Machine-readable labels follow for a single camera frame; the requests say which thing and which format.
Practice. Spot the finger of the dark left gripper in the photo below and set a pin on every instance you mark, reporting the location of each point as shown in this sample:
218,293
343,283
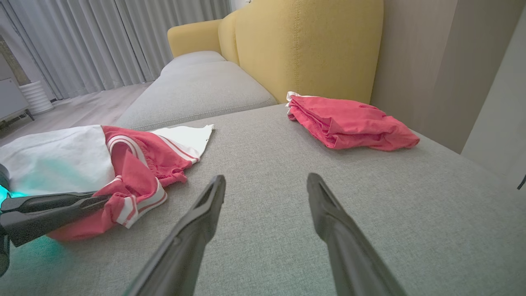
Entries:
45,224
49,200

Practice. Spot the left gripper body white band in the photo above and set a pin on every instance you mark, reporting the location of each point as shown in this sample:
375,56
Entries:
3,255

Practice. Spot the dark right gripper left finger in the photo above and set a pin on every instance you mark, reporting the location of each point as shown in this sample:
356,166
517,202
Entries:
193,230

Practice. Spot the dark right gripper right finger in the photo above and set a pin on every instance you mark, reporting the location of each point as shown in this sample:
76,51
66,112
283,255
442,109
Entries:
345,246

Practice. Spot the red white striped jersey garment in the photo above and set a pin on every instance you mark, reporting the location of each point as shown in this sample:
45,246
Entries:
135,172

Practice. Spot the plain red garment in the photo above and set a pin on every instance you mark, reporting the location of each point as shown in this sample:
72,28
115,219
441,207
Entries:
353,123

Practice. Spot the grey fabric sofa seat cushion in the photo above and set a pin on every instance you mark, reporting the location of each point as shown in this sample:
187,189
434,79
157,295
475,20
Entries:
267,164

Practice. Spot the white ribbed cylinder appliance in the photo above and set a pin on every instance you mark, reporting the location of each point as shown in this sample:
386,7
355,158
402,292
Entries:
37,98

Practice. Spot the white low cabinet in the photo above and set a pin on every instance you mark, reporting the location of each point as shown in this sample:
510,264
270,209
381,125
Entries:
10,100

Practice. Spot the smaller grey sofa seat cushion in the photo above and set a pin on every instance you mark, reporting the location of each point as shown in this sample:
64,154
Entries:
197,94

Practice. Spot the grey pleated curtain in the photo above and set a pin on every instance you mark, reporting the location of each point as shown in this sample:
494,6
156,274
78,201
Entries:
102,41

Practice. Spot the yellow sofa armrest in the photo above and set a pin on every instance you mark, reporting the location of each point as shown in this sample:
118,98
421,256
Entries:
193,37

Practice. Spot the fabric sofa backrest cushion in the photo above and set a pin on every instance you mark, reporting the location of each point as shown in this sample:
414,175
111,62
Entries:
312,45

